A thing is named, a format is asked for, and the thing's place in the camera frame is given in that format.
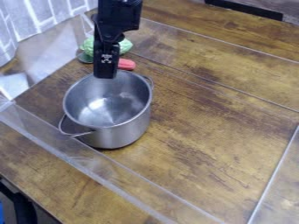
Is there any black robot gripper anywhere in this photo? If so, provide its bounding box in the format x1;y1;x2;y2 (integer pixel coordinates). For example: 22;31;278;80
93;0;143;79

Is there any stainless steel pot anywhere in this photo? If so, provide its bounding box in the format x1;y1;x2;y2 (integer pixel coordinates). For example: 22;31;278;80
59;70;156;149

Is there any green bumpy toy vegetable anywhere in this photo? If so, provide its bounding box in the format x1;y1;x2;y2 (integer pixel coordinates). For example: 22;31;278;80
81;37;134;56

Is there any clear acrylic barrier panel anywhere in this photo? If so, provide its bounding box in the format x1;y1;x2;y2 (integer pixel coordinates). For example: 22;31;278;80
0;12;228;224

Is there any grey white patterned curtain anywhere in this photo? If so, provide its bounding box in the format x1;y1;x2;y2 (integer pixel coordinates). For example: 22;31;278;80
0;0;99;67

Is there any black bar at back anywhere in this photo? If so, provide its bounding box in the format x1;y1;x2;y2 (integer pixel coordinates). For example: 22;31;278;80
205;0;285;21

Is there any pink handled spoon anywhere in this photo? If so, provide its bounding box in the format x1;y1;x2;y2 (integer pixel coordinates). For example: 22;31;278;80
78;52;137;72

